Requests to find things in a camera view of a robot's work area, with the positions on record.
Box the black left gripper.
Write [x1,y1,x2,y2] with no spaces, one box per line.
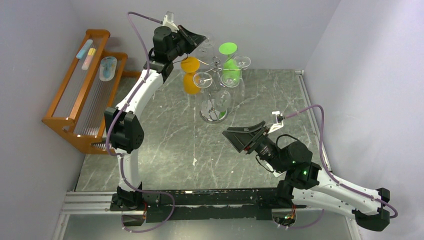
[171,27,209,63]

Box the orange plastic wine glass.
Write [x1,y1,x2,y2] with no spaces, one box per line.
[180,56,201,95]

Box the clear stemmed wine glass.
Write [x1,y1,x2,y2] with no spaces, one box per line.
[193,72,213,94]

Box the green plastic wine glass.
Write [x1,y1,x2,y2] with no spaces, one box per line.
[219,42,240,87]

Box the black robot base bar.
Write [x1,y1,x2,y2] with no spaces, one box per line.
[110,187,297,226]

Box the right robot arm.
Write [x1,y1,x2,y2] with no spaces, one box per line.
[222,121,391,232]

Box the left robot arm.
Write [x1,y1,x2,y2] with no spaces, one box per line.
[104,25,207,211]

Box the chrome wine glass rack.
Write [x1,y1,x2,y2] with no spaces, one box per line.
[195,56,236,124]

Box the blue blister pack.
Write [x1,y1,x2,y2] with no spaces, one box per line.
[99,56,117,82]

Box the pastel toothbrush package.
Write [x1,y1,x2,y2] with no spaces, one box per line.
[76,39,97,71]

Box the orange wooden display shelf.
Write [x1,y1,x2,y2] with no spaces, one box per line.
[42,29,141,155]

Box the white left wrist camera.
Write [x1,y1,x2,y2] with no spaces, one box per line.
[161,11,179,33]

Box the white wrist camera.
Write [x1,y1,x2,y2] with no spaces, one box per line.
[161,11,179,33]
[268,111,285,134]

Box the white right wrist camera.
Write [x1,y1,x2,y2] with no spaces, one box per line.
[268,111,285,134]

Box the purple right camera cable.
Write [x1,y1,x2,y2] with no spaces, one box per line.
[281,104,398,219]

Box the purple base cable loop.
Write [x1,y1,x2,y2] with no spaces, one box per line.
[120,192,176,234]

